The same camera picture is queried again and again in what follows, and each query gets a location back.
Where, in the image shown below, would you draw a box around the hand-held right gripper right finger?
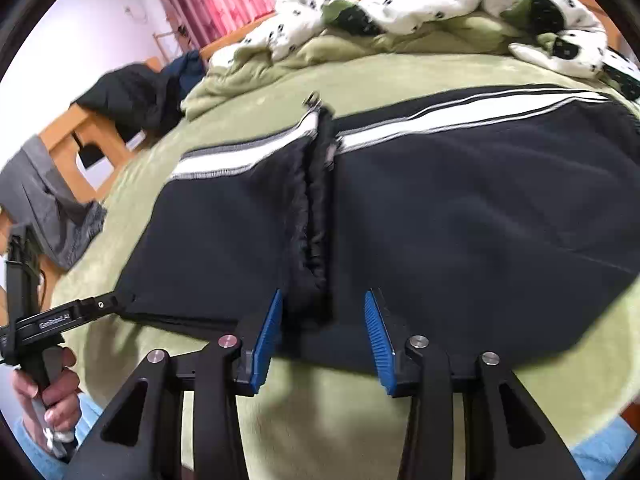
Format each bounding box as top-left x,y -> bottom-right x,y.
364,289 -> 583,480

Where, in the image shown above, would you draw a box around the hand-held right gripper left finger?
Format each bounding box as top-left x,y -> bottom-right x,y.
65,289 -> 286,480

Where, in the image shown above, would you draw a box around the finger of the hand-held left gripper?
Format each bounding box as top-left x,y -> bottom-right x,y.
74,292 -> 137,318

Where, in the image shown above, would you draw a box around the black fleece pants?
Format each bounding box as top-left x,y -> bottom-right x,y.
117,82 -> 640,377

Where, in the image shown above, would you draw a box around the person's left hand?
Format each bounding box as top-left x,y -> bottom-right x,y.
12,347 -> 84,448

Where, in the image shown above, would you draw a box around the grey jeans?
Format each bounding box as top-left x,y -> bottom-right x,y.
0,135 -> 108,269

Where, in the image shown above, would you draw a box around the person's left leg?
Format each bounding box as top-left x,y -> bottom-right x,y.
10,395 -> 106,480

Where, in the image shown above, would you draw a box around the person's leg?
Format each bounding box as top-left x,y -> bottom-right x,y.
10,395 -> 106,480
570,417 -> 637,480

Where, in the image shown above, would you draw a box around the black jacket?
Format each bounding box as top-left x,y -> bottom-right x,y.
75,62 -> 173,139

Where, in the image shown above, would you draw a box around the navy garment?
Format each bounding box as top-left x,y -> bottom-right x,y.
160,50 -> 208,107

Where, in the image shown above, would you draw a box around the person's right leg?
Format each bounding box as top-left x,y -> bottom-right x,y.
570,417 -> 637,480

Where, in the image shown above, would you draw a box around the wooden coat rack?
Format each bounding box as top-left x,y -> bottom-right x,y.
152,5 -> 194,61

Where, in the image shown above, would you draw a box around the white floral duvet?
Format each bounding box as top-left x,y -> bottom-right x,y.
187,0 -> 616,121

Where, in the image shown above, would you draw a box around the floral print pillow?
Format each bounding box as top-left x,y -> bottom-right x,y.
600,47 -> 640,102

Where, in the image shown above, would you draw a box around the wooden bed frame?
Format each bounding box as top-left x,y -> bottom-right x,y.
0,0 -> 606,276

